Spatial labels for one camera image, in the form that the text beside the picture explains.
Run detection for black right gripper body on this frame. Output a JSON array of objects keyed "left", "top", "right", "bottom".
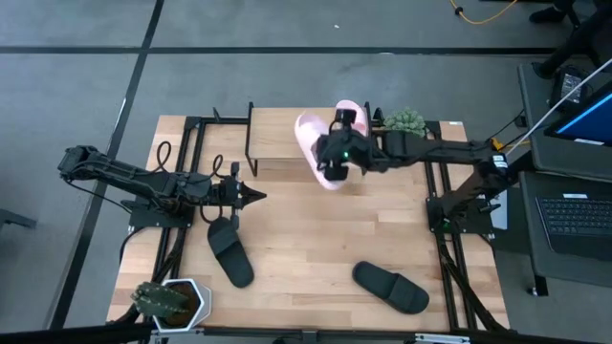
[{"left": 316, "top": 131, "right": 372, "bottom": 171}]

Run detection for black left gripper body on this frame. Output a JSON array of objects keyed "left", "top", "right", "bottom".
[{"left": 209, "top": 161, "right": 243, "bottom": 230}]

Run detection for black slide sandal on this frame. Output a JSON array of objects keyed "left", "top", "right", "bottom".
[
  {"left": 207, "top": 216, "right": 255, "bottom": 290},
  {"left": 352, "top": 260, "right": 430, "bottom": 315}
]

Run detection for light green succulent plant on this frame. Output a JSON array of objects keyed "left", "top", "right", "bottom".
[{"left": 382, "top": 107, "right": 427, "bottom": 139}]

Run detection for white hexagonal plant pot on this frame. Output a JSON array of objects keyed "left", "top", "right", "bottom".
[{"left": 151, "top": 278, "right": 212, "bottom": 333}]

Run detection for green cactus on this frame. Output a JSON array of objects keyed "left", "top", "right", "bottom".
[{"left": 130, "top": 280, "right": 190, "bottom": 320}]

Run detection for black rig crossbar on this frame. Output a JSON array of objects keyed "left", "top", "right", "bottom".
[{"left": 0, "top": 323, "right": 612, "bottom": 344}]

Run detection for dark grey furniture leg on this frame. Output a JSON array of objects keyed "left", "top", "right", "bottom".
[{"left": 0, "top": 207, "right": 38, "bottom": 231}]

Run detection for black power brick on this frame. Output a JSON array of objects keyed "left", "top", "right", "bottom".
[{"left": 549, "top": 65, "right": 594, "bottom": 114}]

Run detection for person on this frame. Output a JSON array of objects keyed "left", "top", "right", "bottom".
[{"left": 528, "top": 0, "right": 612, "bottom": 80}]

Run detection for black flat monitor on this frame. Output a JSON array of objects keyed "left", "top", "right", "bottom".
[{"left": 544, "top": 78, "right": 612, "bottom": 148}]

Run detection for black cable loop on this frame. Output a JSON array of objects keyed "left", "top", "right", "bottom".
[
  {"left": 154, "top": 140, "right": 173, "bottom": 174},
  {"left": 209, "top": 152, "right": 225, "bottom": 181}
]

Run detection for wooden shelf with black frame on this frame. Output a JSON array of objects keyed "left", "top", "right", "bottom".
[{"left": 245, "top": 100, "right": 374, "bottom": 178}]

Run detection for yellow cable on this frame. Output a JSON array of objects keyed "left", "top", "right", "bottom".
[{"left": 448, "top": 0, "right": 520, "bottom": 26}]

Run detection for white cable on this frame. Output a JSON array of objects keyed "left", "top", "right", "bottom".
[{"left": 505, "top": 56, "right": 612, "bottom": 159}]

